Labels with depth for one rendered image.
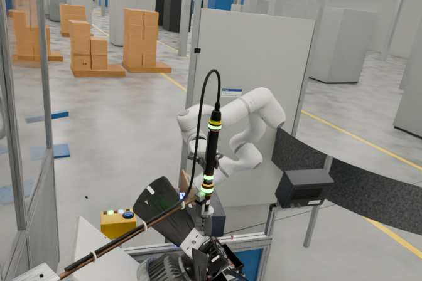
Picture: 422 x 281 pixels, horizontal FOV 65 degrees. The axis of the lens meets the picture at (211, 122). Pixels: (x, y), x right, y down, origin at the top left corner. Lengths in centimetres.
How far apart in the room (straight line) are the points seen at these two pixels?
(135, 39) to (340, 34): 595
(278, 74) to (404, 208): 153
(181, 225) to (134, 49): 815
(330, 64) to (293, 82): 752
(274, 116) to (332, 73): 947
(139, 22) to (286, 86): 636
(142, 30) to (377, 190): 743
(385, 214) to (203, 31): 209
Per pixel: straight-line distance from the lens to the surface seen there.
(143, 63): 935
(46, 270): 91
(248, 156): 189
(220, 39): 295
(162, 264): 129
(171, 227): 122
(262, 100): 147
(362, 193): 300
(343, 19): 1081
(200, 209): 124
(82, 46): 851
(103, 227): 165
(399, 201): 299
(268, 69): 318
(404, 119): 769
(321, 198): 199
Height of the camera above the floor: 208
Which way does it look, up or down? 21 degrees down
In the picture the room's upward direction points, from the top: 7 degrees clockwise
